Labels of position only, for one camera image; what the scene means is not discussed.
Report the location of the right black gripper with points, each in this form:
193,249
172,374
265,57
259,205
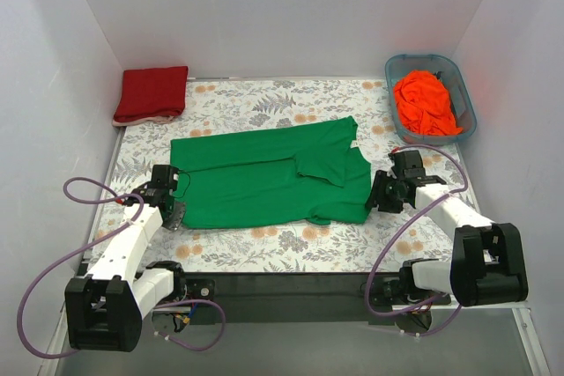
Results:
377,194

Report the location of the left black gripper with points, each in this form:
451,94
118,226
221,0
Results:
174,216

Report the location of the green t-shirt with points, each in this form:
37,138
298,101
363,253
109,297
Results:
273,177

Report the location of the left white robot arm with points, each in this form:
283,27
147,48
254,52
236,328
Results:
106,307

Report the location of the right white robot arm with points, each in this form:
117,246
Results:
487,263

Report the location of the floral table mat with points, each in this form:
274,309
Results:
218,107

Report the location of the orange t-shirt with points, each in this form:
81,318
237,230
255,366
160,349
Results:
423,105

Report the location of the folded pink cloth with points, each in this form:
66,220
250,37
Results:
126,121

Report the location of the blue plastic bin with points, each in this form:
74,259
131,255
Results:
447,72

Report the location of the folded red t-shirt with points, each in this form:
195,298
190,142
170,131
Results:
154,91

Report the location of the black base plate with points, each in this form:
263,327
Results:
297,297

